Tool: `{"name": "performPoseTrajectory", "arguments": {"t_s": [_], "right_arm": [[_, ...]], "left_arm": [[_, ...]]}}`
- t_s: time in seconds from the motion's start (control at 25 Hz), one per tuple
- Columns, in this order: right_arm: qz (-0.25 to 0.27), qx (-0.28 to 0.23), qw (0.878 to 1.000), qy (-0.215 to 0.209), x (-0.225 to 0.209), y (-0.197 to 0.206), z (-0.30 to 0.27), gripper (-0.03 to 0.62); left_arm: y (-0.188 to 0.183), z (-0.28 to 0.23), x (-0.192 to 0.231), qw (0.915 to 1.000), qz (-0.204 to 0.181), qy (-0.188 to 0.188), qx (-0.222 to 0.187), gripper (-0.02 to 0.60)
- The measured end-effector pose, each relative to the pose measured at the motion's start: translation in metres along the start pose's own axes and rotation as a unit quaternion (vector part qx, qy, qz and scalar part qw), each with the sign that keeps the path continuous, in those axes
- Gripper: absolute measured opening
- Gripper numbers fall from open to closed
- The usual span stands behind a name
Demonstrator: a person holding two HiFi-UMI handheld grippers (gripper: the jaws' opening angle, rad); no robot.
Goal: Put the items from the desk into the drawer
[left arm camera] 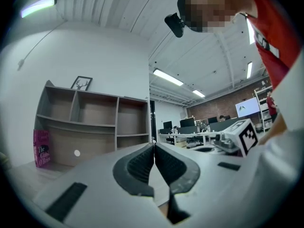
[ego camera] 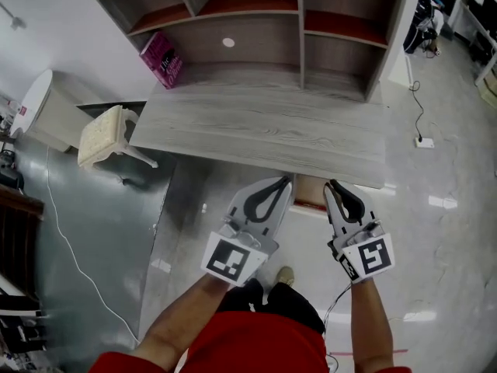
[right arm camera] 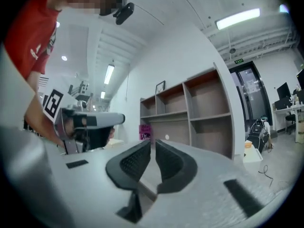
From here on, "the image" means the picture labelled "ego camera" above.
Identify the cream upholstered stool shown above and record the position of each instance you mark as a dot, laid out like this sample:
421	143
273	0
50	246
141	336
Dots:
99	132

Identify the person's red shirt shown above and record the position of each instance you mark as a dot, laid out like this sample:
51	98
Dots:
256	344

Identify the grey wooden shelf hutch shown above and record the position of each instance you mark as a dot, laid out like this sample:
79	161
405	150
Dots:
248	53

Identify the white round table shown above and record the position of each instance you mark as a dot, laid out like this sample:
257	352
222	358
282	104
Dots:
39	95

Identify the white power strip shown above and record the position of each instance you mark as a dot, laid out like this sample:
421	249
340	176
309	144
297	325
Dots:
424	142

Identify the grey wooden desk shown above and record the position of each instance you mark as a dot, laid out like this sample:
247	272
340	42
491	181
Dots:
256	119

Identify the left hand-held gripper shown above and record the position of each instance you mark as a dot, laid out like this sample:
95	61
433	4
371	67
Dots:
237	247

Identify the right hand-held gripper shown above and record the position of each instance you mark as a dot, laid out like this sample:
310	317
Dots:
369	256

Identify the dark wooden cabinet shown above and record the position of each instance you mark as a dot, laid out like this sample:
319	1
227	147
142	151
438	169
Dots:
19	227

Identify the pink book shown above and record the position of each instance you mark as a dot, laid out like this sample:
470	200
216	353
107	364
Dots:
161	58

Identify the white office desk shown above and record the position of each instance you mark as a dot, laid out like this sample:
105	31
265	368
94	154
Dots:
466	10

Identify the person's right forearm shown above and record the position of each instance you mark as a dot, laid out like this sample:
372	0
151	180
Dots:
369	325

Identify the person's black shorts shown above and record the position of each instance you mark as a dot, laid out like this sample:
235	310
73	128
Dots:
287	305

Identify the person's left forearm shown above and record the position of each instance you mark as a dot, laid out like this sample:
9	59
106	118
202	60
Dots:
178	317

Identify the brown wooden drawer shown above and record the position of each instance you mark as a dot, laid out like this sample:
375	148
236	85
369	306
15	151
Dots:
308	190

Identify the person's beige shoe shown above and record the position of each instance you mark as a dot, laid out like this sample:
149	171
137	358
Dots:
285	275

